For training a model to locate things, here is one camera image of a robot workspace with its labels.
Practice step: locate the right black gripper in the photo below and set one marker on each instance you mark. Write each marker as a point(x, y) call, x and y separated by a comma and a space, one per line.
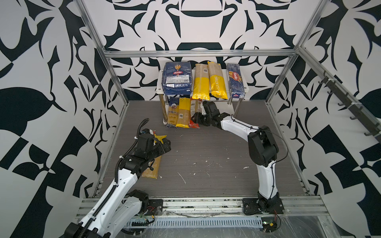
point(197, 118)

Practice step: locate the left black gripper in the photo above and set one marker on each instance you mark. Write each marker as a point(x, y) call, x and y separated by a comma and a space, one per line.
point(160, 149)

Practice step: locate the red clear spaghetti bag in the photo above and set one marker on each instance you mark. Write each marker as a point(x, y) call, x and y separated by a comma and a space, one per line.
point(195, 112)

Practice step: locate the blue De Cecco spaghetti bag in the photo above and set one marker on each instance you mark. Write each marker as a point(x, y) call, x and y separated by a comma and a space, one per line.
point(173, 111)

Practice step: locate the yellow Pastatime spaghetti bag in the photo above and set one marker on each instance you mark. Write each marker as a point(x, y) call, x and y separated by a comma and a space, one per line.
point(217, 82)

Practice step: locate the blue Barilla spaghetti box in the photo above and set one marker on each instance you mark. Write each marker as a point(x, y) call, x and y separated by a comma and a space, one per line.
point(235, 81)

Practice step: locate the blue Barilla multipack bag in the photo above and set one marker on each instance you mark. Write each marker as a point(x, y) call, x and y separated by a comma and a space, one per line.
point(177, 78)

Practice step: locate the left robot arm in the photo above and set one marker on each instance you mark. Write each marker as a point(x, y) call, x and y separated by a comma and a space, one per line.
point(119, 204)

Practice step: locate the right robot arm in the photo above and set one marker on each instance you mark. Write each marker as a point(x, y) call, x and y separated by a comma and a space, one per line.
point(263, 151)

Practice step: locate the white two-tier shelf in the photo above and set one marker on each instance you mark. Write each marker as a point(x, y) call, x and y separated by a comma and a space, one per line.
point(230, 106)

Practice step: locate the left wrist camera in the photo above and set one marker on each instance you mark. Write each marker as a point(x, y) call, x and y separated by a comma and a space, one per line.
point(148, 131)

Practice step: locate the white cable duct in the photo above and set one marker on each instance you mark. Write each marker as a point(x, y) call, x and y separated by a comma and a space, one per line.
point(203, 222)

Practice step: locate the wall hook rail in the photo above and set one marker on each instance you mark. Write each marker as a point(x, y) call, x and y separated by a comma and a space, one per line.
point(358, 110)

